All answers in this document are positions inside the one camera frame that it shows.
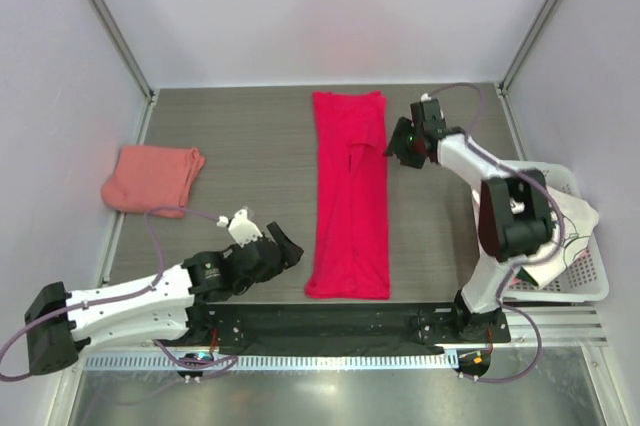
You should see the salmon pink t shirt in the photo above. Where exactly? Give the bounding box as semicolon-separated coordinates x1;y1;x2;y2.
100;145;206;218

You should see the bright pink t shirt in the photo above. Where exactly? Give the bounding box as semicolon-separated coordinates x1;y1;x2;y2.
305;91;391;300

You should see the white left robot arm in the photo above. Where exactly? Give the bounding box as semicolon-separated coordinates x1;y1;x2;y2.
24;222;304;376

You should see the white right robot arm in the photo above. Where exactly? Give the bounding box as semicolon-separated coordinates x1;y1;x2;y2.
384;94;554;342

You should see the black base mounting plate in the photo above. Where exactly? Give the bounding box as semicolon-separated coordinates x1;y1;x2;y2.
163;302;511;358

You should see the white printed t shirt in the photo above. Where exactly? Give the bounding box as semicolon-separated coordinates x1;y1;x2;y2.
516;187;599;289

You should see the white perforated plastic basket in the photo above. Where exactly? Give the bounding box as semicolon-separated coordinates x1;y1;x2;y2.
504;161;609;303

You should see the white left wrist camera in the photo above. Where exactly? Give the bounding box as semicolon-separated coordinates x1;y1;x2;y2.
216;207;263;247

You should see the white slotted cable duct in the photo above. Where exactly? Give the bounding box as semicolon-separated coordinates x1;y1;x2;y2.
84;350;459;372

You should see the left aluminium frame post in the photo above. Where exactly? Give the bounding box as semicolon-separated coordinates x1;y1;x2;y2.
59;0;157;102

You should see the aluminium frame post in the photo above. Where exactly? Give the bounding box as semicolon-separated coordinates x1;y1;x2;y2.
59;0;157;102
498;0;562;96

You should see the aluminium front rail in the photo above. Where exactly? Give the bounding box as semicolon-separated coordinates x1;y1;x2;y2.
74;308;611;350

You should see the right aluminium frame post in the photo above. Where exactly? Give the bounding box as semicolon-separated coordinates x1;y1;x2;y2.
498;0;562;96

